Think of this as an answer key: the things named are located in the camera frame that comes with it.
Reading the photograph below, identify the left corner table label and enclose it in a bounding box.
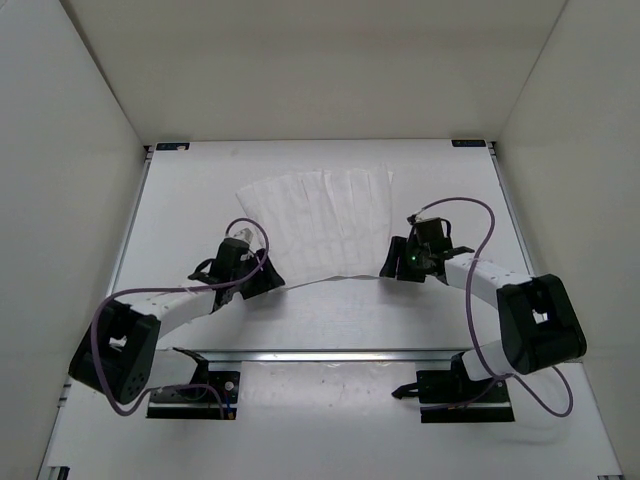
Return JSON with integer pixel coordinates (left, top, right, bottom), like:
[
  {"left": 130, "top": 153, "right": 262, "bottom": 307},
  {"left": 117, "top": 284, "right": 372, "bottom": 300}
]
[{"left": 155, "top": 142, "right": 190, "bottom": 151}]

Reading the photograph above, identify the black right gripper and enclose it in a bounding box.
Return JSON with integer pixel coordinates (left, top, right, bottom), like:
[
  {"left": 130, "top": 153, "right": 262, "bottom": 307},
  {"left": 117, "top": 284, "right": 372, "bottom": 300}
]
[{"left": 380, "top": 237, "right": 429, "bottom": 283}]

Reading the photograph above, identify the white front cover board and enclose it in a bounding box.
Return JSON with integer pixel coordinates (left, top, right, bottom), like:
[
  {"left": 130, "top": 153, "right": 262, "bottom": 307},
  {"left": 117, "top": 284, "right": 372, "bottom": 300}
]
[{"left": 48, "top": 363, "right": 621, "bottom": 479}]

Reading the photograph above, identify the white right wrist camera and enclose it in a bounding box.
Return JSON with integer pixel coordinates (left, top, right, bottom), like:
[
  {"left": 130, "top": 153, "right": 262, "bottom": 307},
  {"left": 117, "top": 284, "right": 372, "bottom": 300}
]
[{"left": 407, "top": 213, "right": 431, "bottom": 231}]

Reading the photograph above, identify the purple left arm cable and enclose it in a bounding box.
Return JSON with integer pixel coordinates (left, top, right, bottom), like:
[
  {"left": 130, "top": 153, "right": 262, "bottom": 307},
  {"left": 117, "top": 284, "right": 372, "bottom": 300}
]
[{"left": 92, "top": 218, "right": 274, "bottom": 417}]

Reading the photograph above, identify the right corner table label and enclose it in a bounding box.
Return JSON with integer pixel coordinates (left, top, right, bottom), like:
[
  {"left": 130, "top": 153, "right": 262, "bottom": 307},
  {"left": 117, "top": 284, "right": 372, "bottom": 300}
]
[{"left": 451, "top": 139, "right": 486, "bottom": 148}]

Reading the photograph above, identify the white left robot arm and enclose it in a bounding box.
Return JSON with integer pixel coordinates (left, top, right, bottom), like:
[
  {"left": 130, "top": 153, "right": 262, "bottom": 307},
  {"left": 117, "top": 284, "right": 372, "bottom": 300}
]
[{"left": 68, "top": 237, "right": 285, "bottom": 406}]

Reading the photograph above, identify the aluminium table edge rail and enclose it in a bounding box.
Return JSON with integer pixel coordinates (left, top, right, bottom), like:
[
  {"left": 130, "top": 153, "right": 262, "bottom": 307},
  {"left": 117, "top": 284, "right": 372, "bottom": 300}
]
[{"left": 199, "top": 349, "right": 459, "bottom": 363}]

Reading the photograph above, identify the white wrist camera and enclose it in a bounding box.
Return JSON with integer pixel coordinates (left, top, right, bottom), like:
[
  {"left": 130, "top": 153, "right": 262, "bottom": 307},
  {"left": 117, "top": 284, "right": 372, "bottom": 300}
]
[
  {"left": 227, "top": 226, "right": 263, "bottom": 251},
  {"left": 407, "top": 213, "right": 431, "bottom": 231}
]

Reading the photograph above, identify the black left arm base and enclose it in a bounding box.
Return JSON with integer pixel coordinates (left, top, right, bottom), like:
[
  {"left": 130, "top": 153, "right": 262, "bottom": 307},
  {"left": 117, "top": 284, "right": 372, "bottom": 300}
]
[{"left": 146, "top": 348, "right": 241, "bottom": 421}]

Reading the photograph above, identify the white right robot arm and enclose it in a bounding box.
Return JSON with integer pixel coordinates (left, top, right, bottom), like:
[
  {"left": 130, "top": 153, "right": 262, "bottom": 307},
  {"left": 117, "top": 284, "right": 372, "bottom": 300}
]
[{"left": 380, "top": 217, "right": 587, "bottom": 401}]

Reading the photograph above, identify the corner table label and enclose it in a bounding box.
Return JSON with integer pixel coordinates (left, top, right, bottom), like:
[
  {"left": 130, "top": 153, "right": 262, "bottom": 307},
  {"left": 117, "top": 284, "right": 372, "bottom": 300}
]
[
  {"left": 451, "top": 139, "right": 486, "bottom": 148},
  {"left": 155, "top": 142, "right": 190, "bottom": 151}
]

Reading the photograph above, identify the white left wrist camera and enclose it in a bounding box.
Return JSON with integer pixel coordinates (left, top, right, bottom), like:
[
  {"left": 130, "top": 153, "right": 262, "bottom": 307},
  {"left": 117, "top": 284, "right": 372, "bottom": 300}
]
[{"left": 227, "top": 226, "right": 263, "bottom": 251}]

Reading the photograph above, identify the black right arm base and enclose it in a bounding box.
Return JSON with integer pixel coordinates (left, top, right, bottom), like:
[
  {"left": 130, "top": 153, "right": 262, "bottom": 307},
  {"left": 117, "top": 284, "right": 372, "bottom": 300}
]
[{"left": 391, "top": 354, "right": 515, "bottom": 424}]

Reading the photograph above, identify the white pleated skirt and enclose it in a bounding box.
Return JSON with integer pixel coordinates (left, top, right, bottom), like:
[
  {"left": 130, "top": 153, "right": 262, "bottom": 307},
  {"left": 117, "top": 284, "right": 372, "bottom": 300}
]
[{"left": 236, "top": 164, "right": 393, "bottom": 289}]

